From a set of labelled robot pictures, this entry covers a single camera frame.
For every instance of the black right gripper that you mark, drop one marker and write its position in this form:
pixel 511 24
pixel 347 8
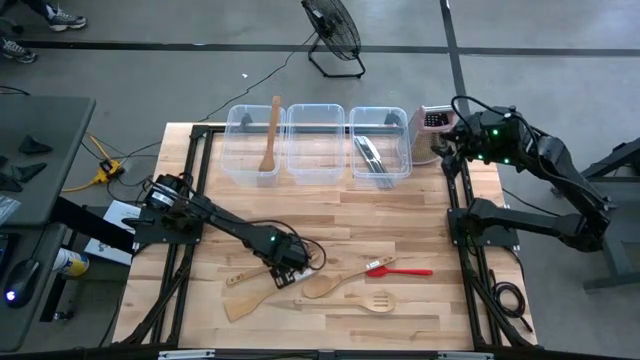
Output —
pixel 462 142

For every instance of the black foam wedge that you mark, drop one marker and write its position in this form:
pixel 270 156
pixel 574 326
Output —
pixel 25 172
pixel 7 182
pixel 32 146

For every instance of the grey metal stand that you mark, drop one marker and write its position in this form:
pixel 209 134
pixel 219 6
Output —
pixel 615 279

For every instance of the wooden spoon with white label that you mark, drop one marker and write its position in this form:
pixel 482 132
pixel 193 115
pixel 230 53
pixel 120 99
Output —
pixel 320 287

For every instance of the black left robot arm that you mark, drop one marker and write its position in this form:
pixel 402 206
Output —
pixel 230 225

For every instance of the clear plastic bin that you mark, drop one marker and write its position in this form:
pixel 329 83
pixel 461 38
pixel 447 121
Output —
pixel 235 160
pixel 402 165
pixel 315 150

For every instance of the small wooden spatula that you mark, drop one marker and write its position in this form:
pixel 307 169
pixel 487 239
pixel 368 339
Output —
pixel 245 276

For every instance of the plain wooden spoon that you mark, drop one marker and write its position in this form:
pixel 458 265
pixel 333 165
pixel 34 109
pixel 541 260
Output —
pixel 267 164

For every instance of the clear plastic bag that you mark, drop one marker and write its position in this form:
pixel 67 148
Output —
pixel 7 207

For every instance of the person's shoe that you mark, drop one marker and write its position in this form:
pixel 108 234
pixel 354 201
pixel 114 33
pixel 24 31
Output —
pixel 17 51
pixel 67 20

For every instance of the black metal table frame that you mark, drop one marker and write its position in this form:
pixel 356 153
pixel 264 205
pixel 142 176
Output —
pixel 200 131

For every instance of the wooden turner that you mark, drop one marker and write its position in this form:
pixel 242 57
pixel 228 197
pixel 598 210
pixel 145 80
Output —
pixel 240 307

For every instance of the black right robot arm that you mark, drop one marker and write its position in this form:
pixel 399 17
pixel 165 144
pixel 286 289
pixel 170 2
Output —
pixel 525 220

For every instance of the metal tongs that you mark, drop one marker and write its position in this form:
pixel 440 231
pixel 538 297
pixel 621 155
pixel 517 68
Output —
pixel 365 152

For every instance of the red silicone spatula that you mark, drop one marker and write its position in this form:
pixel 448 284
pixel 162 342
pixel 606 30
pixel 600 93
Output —
pixel 377 271

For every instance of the white and yellow can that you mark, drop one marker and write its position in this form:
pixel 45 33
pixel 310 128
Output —
pixel 72 264

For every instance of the grey side desk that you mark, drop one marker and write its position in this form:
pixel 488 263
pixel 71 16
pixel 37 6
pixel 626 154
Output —
pixel 45 115

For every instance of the black support beam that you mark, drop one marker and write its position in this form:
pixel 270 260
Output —
pixel 85 222

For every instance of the white paper booklet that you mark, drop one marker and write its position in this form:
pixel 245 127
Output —
pixel 112 215

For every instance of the black floor fan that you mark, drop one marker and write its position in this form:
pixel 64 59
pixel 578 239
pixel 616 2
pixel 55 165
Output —
pixel 332 25

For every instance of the slotted wooden spoon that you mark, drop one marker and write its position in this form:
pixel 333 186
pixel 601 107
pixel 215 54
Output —
pixel 330 302

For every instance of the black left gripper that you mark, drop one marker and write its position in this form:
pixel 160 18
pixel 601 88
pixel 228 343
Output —
pixel 290 257

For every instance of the black computer mouse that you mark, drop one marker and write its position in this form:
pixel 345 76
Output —
pixel 22 280

